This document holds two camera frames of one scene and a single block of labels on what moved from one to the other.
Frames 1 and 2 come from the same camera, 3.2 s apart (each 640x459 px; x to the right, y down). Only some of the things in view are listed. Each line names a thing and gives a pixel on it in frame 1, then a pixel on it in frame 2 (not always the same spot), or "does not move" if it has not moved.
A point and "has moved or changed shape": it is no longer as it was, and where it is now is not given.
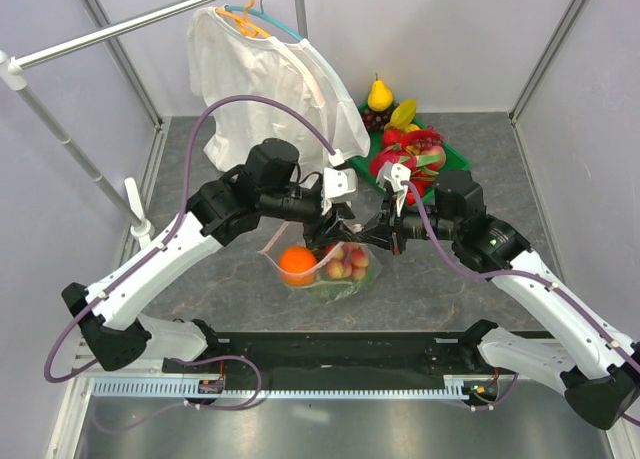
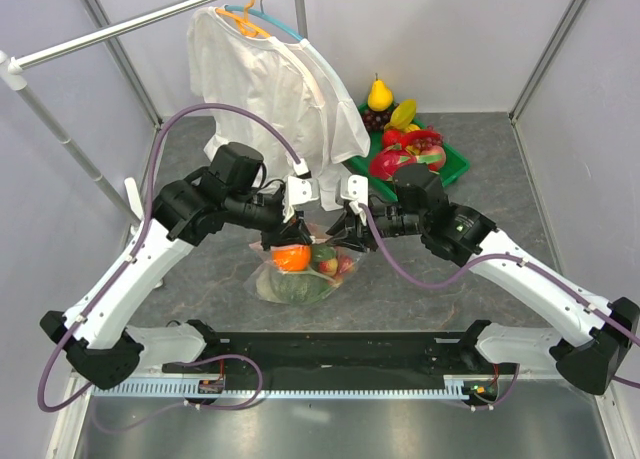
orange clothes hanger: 243,23 does not move
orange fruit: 297,265 has moved or changed shape
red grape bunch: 422,142 does not move
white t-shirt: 225,61 does not move
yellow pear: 379,98 does not move
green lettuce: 334,291 to 268,285
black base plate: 440,357 does not move
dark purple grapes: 375,120 does not move
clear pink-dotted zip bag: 332,270 has moved or changed shape
